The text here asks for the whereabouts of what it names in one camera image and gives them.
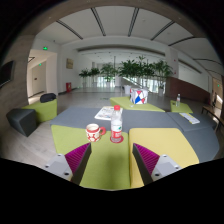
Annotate wall mounted dark screen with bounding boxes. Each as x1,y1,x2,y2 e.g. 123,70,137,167
0,60,15,88

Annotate open magazine on table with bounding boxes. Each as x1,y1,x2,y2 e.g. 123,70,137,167
95,106,114,121

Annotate long wooden bench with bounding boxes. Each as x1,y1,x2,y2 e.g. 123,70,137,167
202,106,224,130

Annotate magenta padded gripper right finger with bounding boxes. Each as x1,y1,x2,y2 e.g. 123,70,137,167
131,143,183,186

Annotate yellow white leaflet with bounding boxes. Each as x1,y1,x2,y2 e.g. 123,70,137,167
179,113,200,124

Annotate red floor bin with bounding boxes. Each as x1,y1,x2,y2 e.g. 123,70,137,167
66,82,72,93

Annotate round red coaster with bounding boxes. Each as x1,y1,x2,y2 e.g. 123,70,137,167
110,136,124,144

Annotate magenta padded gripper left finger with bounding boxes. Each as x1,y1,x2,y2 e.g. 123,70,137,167
42,142,92,186

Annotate seated person in distance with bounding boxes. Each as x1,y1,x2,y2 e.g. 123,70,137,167
212,92,217,107

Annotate colourful geometric cube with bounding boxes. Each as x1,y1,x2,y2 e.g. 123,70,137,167
130,88,148,105

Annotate black bag on seat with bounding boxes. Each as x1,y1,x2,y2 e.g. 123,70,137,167
40,93,56,103

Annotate row of potted plants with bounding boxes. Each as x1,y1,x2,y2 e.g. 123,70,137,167
79,56,173,89

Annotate green cube seat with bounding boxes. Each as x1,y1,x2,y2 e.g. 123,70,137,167
24,99,57,123

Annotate red patterned ceramic mug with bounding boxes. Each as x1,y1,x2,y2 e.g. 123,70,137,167
86,123,106,142

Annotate dark grey cube seat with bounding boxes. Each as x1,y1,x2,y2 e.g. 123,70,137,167
6,109,37,137

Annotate distant clear water bottle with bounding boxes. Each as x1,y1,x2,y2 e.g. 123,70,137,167
176,94,181,106

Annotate framed wall picture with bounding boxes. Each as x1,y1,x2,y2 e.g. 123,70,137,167
66,58,74,69

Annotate clear water bottle red cap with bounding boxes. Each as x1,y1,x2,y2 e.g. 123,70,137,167
111,105,122,138

